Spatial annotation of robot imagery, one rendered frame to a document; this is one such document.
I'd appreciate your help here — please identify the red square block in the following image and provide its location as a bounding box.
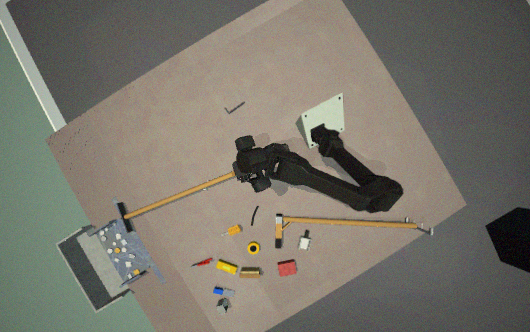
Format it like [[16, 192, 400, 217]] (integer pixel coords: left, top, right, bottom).
[[278, 259, 297, 276]]

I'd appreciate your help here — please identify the yellow-handled screwdriver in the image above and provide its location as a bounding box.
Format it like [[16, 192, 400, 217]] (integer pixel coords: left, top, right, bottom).
[[221, 225, 241, 235]]

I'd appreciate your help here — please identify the long-handled scraper with wooden pole and dark square blade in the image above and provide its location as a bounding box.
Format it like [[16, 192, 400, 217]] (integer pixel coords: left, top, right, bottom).
[[116, 171, 236, 233]]

